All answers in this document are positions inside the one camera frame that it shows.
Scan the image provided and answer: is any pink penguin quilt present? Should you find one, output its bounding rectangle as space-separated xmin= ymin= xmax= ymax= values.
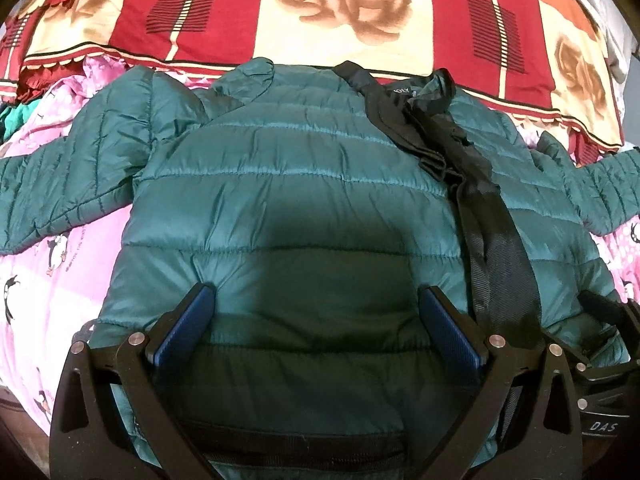
xmin=0 ymin=54 xmax=640 ymax=436

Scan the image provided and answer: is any green purple clothes pile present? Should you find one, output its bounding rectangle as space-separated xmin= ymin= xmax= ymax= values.
xmin=0 ymin=99 xmax=40 ymax=143

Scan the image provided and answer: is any teal quilted puffer jacket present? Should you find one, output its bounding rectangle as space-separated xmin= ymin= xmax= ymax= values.
xmin=1 ymin=58 xmax=639 ymax=479

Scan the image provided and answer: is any red cream rose blanket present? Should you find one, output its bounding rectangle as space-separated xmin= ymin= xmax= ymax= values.
xmin=1 ymin=0 xmax=624 ymax=151

